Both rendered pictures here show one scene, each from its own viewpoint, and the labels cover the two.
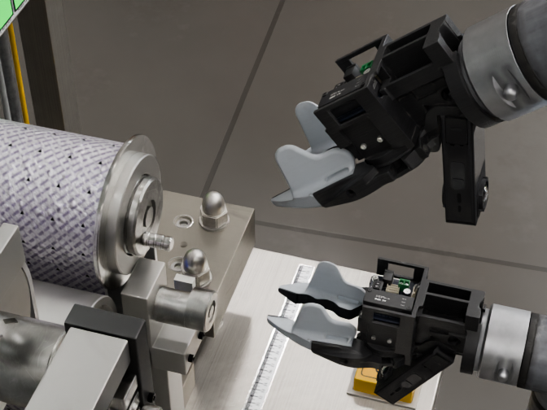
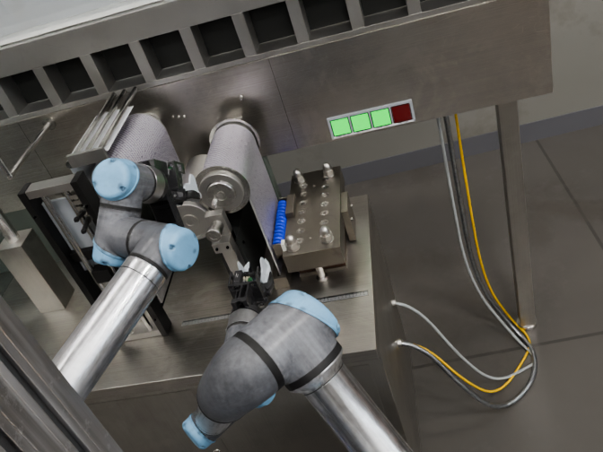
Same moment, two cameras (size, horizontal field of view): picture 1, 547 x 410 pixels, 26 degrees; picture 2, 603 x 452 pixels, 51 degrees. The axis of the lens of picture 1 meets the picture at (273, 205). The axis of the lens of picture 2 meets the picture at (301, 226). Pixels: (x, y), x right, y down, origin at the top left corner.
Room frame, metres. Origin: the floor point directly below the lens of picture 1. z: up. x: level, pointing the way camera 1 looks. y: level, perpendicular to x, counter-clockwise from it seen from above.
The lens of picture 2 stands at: (0.92, -1.28, 2.06)
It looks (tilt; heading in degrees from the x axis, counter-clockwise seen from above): 35 degrees down; 88
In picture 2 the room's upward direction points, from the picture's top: 20 degrees counter-clockwise
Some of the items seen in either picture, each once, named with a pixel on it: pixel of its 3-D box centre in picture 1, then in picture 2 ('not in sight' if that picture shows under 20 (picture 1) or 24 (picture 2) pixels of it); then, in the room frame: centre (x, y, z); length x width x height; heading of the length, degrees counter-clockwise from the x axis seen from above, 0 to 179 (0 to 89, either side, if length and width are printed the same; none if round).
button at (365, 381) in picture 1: (388, 368); not in sight; (0.89, -0.14, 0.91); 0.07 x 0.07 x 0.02; 74
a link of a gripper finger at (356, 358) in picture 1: (355, 343); not in sight; (0.77, -0.08, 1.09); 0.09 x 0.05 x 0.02; 83
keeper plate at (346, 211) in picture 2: not in sight; (349, 215); (1.11, 0.23, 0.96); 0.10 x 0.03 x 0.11; 74
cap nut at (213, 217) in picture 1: (213, 207); (325, 232); (1.01, 0.07, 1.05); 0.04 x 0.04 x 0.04
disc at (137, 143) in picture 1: (126, 212); (222, 190); (0.80, 0.14, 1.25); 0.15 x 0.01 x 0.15; 164
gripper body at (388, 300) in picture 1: (420, 321); (247, 297); (0.78, -0.15, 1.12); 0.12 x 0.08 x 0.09; 74
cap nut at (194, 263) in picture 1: (194, 264); (291, 241); (0.92, 0.09, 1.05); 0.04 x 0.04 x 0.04
